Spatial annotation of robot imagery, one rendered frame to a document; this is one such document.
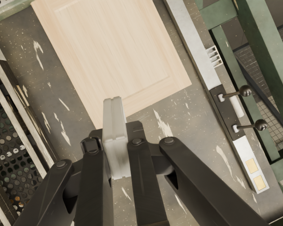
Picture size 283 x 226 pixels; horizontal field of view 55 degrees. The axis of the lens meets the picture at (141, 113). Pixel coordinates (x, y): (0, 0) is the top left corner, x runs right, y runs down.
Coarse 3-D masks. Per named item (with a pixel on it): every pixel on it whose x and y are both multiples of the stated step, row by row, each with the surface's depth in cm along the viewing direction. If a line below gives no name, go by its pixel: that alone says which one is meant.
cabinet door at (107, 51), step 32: (64, 0) 91; (96, 0) 92; (128, 0) 93; (64, 32) 92; (96, 32) 93; (128, 32) 94; (160, 32) 94; (64, 64) 93; (96, 64) 94; (128, 64) 95; (160, 64) 95; (96, 96) 95; (128, 96) 96; (160, 96) 96; (96, 128) 96
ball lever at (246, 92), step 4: (240, 88) 85; (244, 88) 83; (248, 88) 83; (236, 92) 87; (240, 92) 84; (244, 92) 83; (248, 92) 83; (220, 96) 93; (224, 96) 92; (228, 96) 91; (244, 96) 85; (220, 100) 93
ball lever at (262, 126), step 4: (260, 120) 85; (264, 120) 85; (236, 124) 95; (256, 124) 85; (260, 124) 84; (264, 124) 84; (232, 128) 95; (236, 128) 94; (240, 128) 93; (244, 128) 91; (256, 128) 86; (260, 128) 85; (264, 128) 85
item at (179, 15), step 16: (176, 0) 91; (176, 16) 92; (192, 32) 92; (192, 48) 93; (208, 64) 94; (208, 80) 94; (208, 96) 98; (224, 128) 99; (240, 144) 97; (240, 160) 98; (256, 160) 98; (256, 176) 98; (256, 192) 99
